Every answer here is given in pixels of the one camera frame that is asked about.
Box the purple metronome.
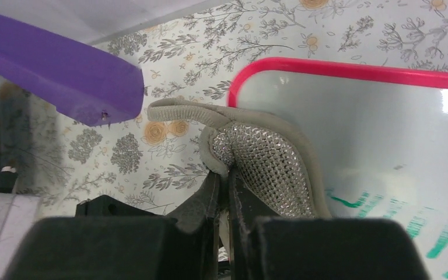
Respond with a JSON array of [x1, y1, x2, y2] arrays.
[[0, 15, 144, 127]]

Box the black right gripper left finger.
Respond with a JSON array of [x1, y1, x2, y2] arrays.
[[4, 172, 221, 279]]

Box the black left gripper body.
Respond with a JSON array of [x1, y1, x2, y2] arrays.
[[75, 195, 157, 217]]

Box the floral table mat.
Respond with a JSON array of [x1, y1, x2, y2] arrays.
[[0, 1, 448, 216]]

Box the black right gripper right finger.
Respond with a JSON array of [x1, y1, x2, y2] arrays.
[[228, 169, 429, 279]]

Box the grey glitter eraser mitt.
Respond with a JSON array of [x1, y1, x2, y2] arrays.
[[147, 98, 331, 218]]

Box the pink framed whiteboard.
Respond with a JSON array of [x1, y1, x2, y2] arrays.
[[227, 57, 448, 279]]

